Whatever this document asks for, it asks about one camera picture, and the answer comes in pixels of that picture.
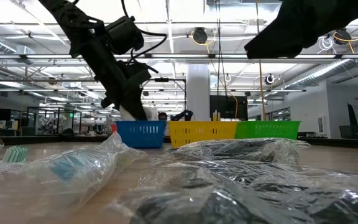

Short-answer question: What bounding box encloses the yellow plastic basket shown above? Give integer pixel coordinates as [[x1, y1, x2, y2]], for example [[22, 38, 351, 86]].
[[168, 120, 239, 149]]

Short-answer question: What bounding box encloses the black wall screen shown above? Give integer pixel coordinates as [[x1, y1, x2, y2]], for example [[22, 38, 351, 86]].
[[209, 95, 249, 121]]

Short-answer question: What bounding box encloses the black framed glass enclosure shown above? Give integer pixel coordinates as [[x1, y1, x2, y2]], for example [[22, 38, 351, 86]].
[[26, 106, 82, 136]]

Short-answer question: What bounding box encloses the blue toothbrush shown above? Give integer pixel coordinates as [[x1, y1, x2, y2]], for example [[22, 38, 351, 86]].
[[0, 131, 149, 218]]

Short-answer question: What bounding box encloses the teal toothbrush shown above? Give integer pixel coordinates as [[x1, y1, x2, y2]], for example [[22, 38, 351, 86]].
[[0, 145, 29, 185]]

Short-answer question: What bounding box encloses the white building column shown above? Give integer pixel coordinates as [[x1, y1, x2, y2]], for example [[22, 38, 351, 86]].
[[186, 63, 211, 121]]

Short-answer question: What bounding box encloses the green plastic basket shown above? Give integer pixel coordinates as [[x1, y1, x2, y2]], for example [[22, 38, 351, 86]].
[[234, 120, 301, 141]]

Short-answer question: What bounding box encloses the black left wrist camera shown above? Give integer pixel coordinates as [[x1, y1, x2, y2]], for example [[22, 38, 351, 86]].
[[106, 15, 145, 56]]

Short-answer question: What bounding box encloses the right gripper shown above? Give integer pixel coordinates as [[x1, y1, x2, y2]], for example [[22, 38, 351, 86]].
[[244, 0, 358, 60]]

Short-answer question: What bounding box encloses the yellow hanging cable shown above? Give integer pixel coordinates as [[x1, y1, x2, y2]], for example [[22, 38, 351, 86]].
[[255, 0, 266, 121]]

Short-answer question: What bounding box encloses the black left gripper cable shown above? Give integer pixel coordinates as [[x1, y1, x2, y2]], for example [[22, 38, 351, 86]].
[[121, 0, 169, 74]]

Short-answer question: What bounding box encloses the blue plastic basket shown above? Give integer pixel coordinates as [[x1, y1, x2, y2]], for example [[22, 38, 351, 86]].
[[116, 120, 167, 149]]

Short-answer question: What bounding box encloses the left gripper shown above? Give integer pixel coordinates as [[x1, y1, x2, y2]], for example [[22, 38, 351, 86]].
[[85, 33, 152, 122]]

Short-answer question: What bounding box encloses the black metal rig frame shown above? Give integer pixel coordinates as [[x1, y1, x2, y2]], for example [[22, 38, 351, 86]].
[[135, 77, 188, 121]]

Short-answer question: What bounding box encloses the black hanging cable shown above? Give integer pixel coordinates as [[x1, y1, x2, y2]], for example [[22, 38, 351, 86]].
[[215, 0, 229, 97]]

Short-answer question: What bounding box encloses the black sponge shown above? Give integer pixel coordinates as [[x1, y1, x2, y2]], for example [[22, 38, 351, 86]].
[[150, 138, 311, 166], [112, 160, 358, 224]]

